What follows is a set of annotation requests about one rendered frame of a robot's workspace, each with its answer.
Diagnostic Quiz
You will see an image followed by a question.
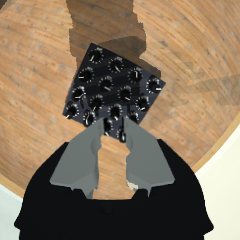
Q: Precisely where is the black knob box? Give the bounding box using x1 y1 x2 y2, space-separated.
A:
62 42 166 143

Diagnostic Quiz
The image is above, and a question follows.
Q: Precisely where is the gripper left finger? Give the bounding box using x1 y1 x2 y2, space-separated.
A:
14 117 107 230

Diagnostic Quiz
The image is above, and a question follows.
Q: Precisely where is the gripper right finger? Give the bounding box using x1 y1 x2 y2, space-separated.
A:
122 116 214 235

